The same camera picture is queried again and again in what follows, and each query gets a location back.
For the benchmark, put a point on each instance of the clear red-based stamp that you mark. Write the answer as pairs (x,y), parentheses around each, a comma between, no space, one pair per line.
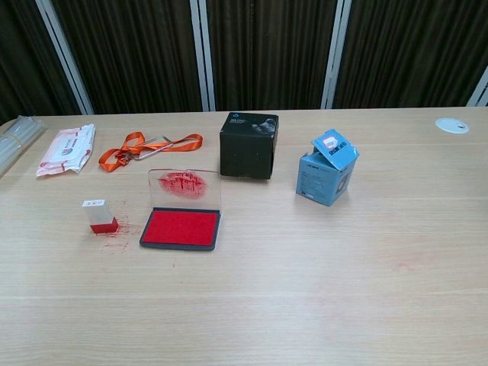
(97,215)

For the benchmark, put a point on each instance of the black cardboard box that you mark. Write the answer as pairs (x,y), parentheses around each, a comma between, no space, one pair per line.
(246,152)

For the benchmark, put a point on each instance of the blue cardboard box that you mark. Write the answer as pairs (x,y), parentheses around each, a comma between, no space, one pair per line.
(318,179)

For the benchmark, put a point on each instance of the red ink pad case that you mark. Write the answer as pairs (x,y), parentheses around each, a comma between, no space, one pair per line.
(179,228)

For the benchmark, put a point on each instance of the clear badge holder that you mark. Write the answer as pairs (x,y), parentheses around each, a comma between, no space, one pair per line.
(154,146)

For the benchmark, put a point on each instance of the dark pleated curtain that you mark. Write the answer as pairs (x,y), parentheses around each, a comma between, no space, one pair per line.
(411,49)
(270,53)
(23,57)
(133,53)

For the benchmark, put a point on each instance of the white pink wet wipes pack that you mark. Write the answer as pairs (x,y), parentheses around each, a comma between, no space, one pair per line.
(66,150)

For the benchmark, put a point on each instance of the white partition post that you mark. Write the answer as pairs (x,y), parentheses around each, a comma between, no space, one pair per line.
(65,57)
(335,57)
(479,91)
(204,57)

